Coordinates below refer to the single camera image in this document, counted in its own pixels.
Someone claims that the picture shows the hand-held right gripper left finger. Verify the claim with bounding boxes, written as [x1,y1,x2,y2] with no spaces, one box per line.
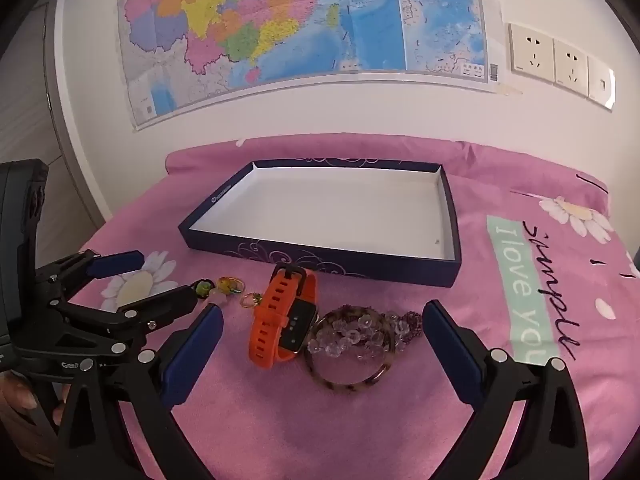
[52,304,224,480]

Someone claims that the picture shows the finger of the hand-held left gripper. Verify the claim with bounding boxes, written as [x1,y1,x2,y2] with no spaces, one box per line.
[32,249,146,301]
[49,282,202,347]

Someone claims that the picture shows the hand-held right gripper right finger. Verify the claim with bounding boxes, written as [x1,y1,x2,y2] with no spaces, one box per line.
[422,300,591,480]

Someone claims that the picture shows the purple bead bracelet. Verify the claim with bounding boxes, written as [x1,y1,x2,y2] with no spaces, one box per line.
[382,310,427,349]

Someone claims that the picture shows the orange smartwatch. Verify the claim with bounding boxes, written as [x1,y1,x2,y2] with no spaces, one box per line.
[248,262,319,370]

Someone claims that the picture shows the clear crystal bead bracelet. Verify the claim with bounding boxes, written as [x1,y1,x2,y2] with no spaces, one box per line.
[306,312,411,362]

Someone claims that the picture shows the tortoiseshell bangle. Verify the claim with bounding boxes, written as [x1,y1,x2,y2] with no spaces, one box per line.
[305,305,398,396]

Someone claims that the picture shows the navy cardboard box tray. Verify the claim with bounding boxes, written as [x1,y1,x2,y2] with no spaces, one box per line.
[178,159,462,289]

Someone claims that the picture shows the person's left hand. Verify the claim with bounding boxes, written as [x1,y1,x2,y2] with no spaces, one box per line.
[0,374,71,429]

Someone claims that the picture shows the pink printed blanket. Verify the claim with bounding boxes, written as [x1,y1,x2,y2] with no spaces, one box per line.
[65,132,640,480]

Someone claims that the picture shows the grey door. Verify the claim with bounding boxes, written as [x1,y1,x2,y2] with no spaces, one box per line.
[0,0,107,257]

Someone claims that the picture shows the white wall switch panel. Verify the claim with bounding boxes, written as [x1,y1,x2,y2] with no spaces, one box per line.
[587,55,617,110]

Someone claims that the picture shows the white wall socket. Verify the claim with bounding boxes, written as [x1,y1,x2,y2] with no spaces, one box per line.
[509,22,556,86]
[552,39,591,96]

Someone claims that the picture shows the colourful wall map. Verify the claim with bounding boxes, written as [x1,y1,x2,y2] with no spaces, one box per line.
[116,0,503,131]

